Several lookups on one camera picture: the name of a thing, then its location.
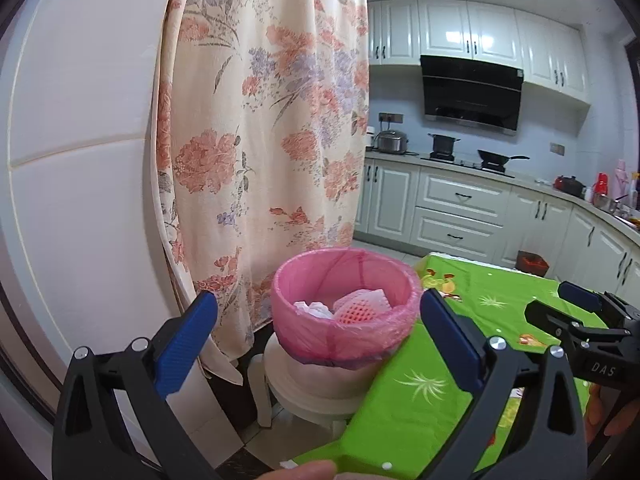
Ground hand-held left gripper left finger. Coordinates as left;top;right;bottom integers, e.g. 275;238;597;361
52;290;221;480

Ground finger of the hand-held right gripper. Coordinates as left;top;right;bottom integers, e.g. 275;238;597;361
525;300;597;357
557;281;640;332

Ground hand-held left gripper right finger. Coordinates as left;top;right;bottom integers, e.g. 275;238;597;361
420;287;588;480

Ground pink foam fruit net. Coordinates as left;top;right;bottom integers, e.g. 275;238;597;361
332;287;392;325

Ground bin with pink bag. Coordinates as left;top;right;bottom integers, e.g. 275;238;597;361
270;247;425;369

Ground person's right hand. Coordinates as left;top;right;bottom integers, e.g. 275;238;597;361
585;382;640;445

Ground person's left hand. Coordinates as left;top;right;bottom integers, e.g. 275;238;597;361
244;460;339;480

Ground red box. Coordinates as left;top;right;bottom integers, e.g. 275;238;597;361
515;250;551;277

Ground green printed tablecloth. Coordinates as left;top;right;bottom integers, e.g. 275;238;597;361
292;252;640;480

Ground red casserole pot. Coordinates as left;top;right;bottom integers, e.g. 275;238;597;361
554;175;586;197

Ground pink thermos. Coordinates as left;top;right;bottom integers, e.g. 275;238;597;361
614;159;629;201

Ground crumpled white tissue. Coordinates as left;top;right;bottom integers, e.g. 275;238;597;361
292;300;336;320

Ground white plastic stool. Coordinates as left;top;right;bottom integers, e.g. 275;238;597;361
247;332;381;431

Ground white lower kitchen cabinets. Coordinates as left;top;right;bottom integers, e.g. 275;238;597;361
355;152;640;307

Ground white kitchen cabinets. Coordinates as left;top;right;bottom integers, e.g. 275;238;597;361
355;152;640;307
367;0;591;106

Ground black frying pan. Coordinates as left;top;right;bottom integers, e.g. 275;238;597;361
477;149;531;167

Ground black gas stove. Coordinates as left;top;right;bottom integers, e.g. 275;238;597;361
420;152;516;179

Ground black cooking pot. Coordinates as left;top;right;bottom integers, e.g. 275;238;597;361
428;133;461;157

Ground silver pressure cooker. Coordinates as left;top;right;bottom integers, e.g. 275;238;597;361
376;129;411;155

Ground dark framed window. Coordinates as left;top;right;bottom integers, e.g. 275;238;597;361
625;35;640;161

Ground black range hood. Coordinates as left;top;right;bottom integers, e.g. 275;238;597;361
420;54;525;134

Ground floral curtain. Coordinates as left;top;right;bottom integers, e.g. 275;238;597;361
150;0;371;387

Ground white upper kitchen cabinets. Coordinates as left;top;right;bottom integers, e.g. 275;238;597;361
367;0;591;106

